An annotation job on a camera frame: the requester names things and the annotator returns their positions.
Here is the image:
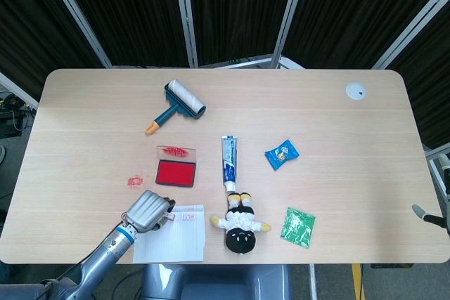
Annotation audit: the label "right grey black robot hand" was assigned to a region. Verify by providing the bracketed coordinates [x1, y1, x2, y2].
[411, 154, 450, 234]

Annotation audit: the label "black plush doll white shirt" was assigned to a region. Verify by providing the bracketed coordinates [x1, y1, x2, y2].
[210, 191, 273, 255]

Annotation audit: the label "green tea packet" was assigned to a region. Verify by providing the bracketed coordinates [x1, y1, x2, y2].
[280, 207, 316, 249]

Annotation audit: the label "teal lint roller orange tip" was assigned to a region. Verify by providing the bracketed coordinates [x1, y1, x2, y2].
[145, 79, 207, 136]

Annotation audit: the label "blue snack packet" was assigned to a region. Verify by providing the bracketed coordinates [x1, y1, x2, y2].
[264, 138, 300, 171]

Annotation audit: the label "black floor cables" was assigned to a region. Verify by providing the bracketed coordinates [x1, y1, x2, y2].
[0, 91, 36, 138]

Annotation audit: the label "white table leg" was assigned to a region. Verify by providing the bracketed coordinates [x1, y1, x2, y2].
[308, 263, 318, 300]

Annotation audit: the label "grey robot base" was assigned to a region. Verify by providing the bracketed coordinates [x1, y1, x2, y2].
[142, 263, 293, 300]

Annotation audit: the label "white lined notepad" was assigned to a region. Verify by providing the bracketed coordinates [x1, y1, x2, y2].
[132, 204, 206, 264]

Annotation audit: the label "silver partition post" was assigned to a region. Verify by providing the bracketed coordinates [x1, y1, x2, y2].
[272, 0, 309, 67]
[171, 0, 199, 67]
[39, 0, 113, 68]
[372, 0, 450, 69]

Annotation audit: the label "blue white toothpaste tube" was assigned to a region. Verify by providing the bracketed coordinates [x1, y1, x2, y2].
[221, 135, 240, 194]

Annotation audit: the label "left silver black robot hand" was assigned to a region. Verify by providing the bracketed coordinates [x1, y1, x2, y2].
[121, 190, 176, 234]

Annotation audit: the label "red ink pad clear lid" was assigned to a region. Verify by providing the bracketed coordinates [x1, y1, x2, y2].
[155, 144, 197, 188]

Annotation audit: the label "white round cable grommet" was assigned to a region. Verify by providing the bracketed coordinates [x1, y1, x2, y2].
[345, 82, 367, 101]

